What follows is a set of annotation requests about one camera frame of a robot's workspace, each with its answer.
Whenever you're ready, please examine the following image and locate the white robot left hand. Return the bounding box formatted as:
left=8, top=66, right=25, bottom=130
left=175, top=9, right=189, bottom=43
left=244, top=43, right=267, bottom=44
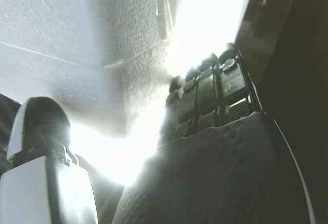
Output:
left=0, top=42, right=318, bottom=224

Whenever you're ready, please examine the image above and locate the white styrofoam lid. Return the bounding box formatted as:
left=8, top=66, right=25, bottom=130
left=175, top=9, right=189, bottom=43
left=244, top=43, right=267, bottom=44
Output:
left=0, top=42, right=175, bottom=139

